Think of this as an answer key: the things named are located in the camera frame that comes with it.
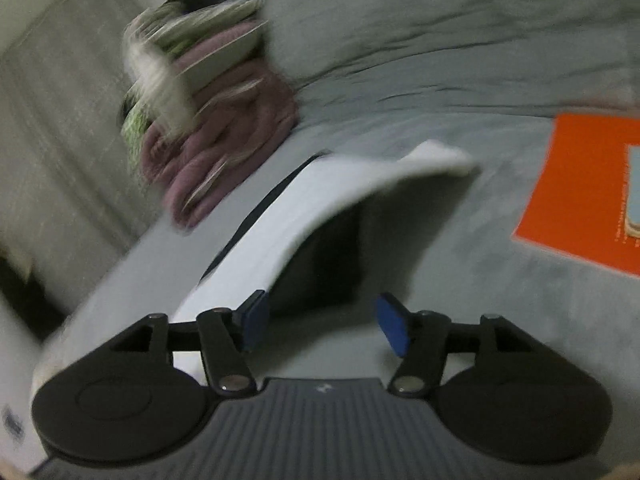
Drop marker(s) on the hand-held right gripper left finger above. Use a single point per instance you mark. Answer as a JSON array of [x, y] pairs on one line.
[[252, 320]]

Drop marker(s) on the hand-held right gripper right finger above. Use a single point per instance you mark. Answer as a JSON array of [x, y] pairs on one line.
[[395, 322]]

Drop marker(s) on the white garment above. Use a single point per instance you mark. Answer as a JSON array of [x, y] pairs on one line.
[[310, 200]]

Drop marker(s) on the grey bed sheet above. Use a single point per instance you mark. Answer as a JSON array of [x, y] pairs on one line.
[[475, 285]]

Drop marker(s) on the pink quilted blanket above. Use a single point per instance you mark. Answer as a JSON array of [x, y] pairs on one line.
[[235, 130]]

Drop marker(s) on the green patterned garment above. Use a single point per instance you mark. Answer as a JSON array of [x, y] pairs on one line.
[[132, 132]]

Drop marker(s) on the orange box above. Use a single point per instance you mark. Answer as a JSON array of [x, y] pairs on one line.
[[575, 190]]

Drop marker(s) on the cream garment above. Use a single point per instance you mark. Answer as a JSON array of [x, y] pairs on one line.
[[160, 90]]

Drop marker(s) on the grey quilt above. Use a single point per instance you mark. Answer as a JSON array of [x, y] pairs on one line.
[[425, 25]]

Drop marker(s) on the pale striped cloth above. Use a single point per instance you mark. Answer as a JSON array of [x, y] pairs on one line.
[[220, 20]]

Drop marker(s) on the black crumpled garment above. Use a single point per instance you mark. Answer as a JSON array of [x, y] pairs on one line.
[[192, 4]]

